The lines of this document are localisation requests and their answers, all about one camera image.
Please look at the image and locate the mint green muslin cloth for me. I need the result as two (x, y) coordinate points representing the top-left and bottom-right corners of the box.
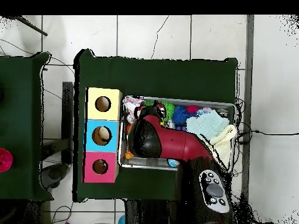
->
(186, 109), (230, 143)

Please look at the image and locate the cream yellow muslin cloth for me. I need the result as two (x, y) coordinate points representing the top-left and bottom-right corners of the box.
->
(205, 124), (238, 169)

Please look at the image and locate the wooden box with three holes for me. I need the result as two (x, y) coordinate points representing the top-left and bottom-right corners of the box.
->
(83, 86), (123, 184)

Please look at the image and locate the shallow clear mesh bin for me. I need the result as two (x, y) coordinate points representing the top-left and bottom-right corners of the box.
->
(119, 95), (236, 174)

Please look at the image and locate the green spiky ball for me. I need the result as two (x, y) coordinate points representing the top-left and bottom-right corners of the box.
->
(163, 102), (176, 123)

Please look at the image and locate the colourful printed packet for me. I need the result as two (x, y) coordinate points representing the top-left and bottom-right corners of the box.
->
(122, 96), (145, 117)

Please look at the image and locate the blue spiky ball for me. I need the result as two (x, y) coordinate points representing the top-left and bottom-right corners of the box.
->
(172, 105), (190, 127)

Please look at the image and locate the dark green table cloth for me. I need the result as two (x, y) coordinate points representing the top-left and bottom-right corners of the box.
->
(73, 48), (239, 204)

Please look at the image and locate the black upright panel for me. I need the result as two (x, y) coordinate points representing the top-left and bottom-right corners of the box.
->
(60, 81), (75, 165)

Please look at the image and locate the grey stand base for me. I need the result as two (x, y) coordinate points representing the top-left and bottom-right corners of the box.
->
(41, 139), (71, 190)

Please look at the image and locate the green covered side table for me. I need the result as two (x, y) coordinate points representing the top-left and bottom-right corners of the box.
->
(0, 52), (51, 202)

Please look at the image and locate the pink round object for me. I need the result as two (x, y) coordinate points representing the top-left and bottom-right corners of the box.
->
(0, 148), (14, 173)

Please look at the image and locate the black rod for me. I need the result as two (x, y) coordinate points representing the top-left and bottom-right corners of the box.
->
(0, 15), (48, 37)

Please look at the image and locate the black cable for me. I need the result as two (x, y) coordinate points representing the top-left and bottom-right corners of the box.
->
(235, 129), (299, 142)

